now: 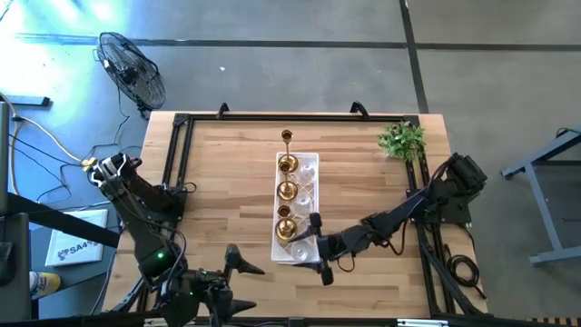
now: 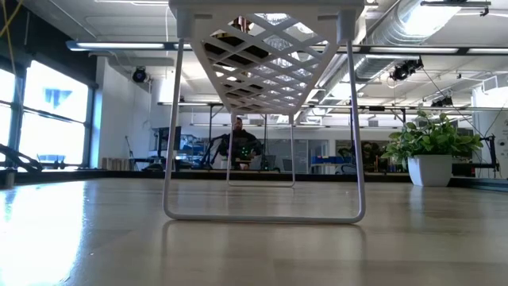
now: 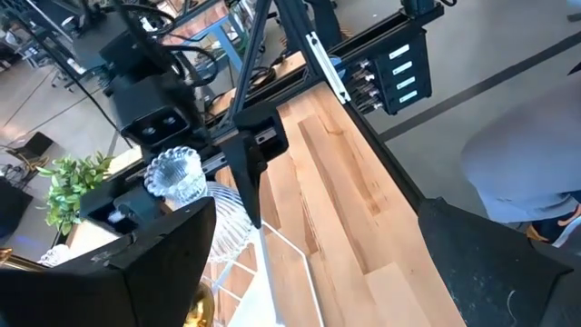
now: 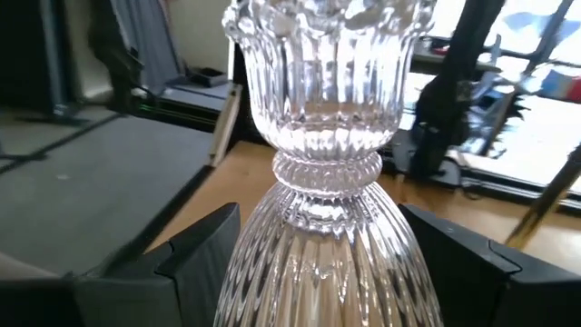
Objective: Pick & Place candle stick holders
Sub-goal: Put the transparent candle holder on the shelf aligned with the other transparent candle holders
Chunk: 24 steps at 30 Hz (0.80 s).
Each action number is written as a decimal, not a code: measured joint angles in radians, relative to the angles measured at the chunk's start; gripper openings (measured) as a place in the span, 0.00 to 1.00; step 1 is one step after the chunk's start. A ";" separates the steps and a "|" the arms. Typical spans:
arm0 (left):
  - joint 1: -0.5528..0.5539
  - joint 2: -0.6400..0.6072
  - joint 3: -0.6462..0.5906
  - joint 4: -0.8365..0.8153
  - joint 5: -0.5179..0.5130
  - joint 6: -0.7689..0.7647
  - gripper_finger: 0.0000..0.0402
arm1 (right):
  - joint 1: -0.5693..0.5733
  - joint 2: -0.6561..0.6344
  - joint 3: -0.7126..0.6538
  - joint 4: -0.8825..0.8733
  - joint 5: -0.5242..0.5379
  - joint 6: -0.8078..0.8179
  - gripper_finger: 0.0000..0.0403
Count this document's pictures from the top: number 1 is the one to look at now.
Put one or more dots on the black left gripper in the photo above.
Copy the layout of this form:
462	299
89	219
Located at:
220	300

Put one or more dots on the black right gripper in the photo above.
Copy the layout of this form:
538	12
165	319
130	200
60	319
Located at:
331	247

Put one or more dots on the clear ribbed glass candle holder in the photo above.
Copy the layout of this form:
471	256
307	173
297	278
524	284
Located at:
301	250
308	171
303	203

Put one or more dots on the tall brass candlestick holder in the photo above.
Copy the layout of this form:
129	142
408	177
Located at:
287	190
288	162
286	228

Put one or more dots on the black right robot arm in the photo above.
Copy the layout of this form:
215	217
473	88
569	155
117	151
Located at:
408	211

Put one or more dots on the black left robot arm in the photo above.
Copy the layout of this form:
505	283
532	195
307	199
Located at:
145	245

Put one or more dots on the green plant in white pot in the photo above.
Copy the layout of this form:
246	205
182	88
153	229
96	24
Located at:
401	141

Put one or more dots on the black curved clamp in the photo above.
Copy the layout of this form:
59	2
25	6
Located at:
222	110
361	109

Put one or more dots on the white paper sign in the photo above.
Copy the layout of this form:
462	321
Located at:
77	247

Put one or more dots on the black diagonal bar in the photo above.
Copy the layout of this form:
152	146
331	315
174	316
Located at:
59	220

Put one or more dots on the yellow labelled bottle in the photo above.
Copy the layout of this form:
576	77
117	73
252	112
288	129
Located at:
45	284

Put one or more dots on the dark grey cabinet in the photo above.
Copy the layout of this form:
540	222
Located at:
13	263

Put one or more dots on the grey-blue metal stand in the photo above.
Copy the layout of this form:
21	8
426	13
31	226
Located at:
544	213

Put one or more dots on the black floor fan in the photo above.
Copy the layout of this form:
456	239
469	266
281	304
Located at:
129	75

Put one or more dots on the silver metal bracket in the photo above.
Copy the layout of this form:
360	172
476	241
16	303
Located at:
422	323

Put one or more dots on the black aluminium table frame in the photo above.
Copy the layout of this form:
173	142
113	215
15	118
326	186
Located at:
295	117

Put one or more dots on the black floor bracket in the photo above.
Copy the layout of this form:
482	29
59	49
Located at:
27	101

